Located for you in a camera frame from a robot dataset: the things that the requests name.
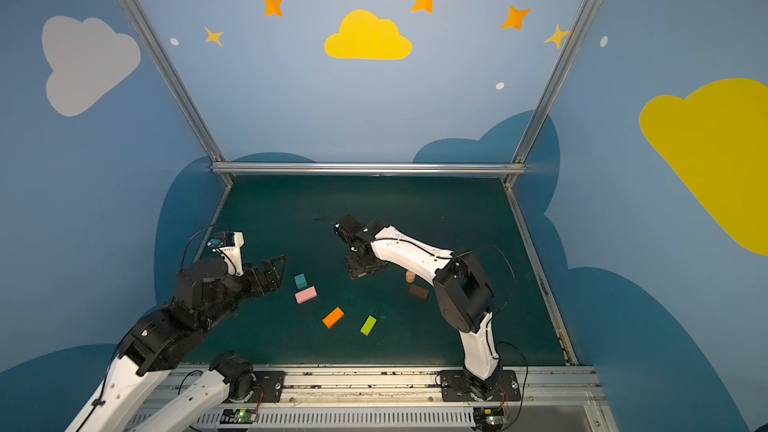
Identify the left side floor rail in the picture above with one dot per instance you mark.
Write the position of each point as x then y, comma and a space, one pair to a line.
198, 244

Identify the green circuit board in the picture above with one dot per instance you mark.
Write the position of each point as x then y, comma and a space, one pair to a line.
238, 417
489, 420

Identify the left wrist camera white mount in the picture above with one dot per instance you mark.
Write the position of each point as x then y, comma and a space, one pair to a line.
228, 246

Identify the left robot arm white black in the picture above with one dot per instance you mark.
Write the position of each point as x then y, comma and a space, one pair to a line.
206, 293

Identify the back horizontal aluminium rail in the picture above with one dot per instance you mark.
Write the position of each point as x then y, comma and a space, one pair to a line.
365, 169

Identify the dark brown wood block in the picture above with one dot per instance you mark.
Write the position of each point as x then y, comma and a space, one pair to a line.
419, 292

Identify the right green circuit board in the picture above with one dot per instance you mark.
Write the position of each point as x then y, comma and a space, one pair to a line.
489, 420

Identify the orange wood block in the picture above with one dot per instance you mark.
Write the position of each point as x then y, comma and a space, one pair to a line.
333, 317

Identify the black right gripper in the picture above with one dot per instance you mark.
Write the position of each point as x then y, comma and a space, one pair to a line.
363, 263

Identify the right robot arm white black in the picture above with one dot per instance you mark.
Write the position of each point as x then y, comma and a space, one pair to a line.
463, 291

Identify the left corner aluminium post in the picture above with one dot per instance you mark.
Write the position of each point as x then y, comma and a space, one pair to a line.
151, 40

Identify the teal wood block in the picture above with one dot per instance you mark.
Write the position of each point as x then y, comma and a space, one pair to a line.
300, 281

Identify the right side floor rail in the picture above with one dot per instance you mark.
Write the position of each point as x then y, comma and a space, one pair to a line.
541, 280

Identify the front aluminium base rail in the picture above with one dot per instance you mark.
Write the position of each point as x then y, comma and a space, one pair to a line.
406, 398

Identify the corner aluminium post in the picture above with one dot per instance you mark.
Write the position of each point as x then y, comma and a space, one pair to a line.
580, 26
151, 40

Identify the right corner aluminium post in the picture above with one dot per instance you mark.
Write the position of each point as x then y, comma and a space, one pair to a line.
580, 26

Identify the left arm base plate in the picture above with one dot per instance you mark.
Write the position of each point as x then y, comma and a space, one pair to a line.
266, 386

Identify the pink wood block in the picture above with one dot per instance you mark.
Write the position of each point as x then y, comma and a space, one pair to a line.
306, 294

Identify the left green circuit board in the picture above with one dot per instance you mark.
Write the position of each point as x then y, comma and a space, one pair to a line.
238, 417

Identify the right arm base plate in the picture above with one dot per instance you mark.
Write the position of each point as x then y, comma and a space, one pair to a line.
462, 386

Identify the floor rail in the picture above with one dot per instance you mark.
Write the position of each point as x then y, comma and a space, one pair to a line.
198, 244
541, 280

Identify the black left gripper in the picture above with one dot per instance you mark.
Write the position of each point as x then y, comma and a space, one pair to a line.
257, 279

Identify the lime green wood block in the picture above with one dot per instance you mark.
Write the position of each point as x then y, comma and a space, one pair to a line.
368, 325

